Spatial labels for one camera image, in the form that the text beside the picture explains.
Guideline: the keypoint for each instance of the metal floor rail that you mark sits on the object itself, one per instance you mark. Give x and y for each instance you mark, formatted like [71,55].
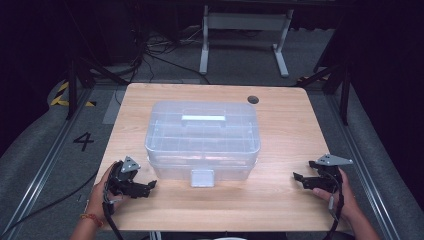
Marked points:
[43,166]
[363,166]

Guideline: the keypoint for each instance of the person's right hand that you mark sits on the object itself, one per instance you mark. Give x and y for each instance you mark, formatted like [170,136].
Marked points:
[348,203]

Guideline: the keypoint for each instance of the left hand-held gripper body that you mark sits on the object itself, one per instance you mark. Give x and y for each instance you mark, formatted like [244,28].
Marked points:
[124,178]

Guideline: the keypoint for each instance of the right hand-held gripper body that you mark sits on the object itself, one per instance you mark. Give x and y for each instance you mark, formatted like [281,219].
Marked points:
[330,178]

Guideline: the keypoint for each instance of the dark round table grommet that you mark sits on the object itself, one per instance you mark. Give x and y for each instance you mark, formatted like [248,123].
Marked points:
[253,99]

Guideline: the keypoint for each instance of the person's left hand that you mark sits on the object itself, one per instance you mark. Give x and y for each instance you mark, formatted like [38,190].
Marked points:
[97,198]

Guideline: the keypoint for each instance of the clear plastic storage box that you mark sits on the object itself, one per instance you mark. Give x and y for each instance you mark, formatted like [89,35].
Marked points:
[203,140]

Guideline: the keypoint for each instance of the black tripod stand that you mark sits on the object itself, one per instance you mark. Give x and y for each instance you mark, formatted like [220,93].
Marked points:
[73,86]
[343,90]

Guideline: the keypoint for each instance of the white metal desk frame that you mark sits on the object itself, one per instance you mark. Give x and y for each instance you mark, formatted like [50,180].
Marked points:
[246,21]

